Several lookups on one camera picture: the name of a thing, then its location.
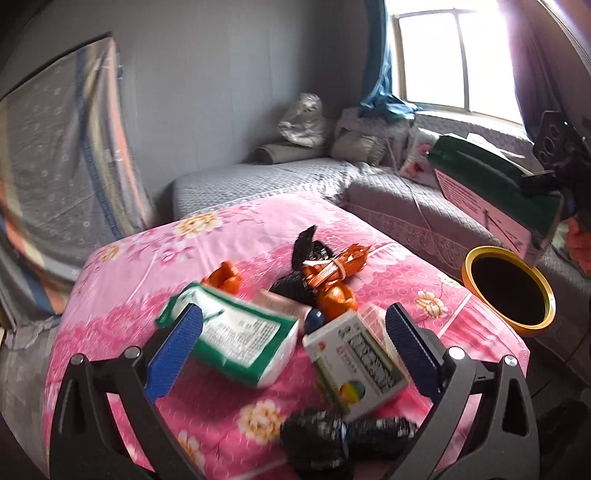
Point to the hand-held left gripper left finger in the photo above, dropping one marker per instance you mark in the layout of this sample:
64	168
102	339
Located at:
178	350

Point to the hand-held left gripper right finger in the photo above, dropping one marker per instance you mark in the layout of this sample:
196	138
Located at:
411	350

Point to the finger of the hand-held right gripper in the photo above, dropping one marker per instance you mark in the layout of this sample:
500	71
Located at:
538	182

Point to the pink and white small box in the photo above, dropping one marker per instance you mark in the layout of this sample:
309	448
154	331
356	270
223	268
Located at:
374	318

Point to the green and pink carton box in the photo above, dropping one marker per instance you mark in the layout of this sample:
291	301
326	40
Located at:
485	184

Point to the white medicine box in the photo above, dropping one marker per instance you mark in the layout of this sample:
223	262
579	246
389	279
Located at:
355	369

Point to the green and white tissue pack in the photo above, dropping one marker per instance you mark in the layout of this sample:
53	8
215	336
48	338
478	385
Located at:
235	337

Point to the orange peel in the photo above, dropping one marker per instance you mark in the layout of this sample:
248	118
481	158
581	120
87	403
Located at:
337	302
226	279

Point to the black bin with yellow rim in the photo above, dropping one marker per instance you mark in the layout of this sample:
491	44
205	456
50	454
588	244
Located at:
508	288

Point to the pink tube with blue cap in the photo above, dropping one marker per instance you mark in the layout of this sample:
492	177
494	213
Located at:
281	304

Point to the black plastic bag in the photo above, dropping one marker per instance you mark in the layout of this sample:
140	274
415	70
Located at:
323	436
302	249

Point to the pink floral blanket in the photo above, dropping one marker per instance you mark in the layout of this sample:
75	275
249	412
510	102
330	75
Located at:
152	272

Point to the purple curtain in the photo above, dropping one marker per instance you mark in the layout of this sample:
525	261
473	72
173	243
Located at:
549	60

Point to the baby print pillow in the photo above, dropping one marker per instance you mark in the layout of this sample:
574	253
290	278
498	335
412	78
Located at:
418	154

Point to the grey quilted sofa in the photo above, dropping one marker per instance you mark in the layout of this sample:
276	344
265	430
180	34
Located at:
415	207

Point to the window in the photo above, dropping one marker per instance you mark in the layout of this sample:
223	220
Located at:
452	60

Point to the pile of grey clothes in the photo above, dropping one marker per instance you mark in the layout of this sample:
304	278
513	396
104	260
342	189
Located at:
364	134

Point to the grey quilted mattress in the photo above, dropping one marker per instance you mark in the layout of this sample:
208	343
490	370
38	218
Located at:
258	182

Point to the blue curtain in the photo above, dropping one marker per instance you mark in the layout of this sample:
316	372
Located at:
381	69

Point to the grey roll pillow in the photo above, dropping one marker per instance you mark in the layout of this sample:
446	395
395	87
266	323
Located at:
277	154

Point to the striped grey hanging sheet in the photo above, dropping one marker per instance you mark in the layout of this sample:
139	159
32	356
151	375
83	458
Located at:
55	161

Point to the plush toy in plastic bag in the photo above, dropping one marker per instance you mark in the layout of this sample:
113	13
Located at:
302	122

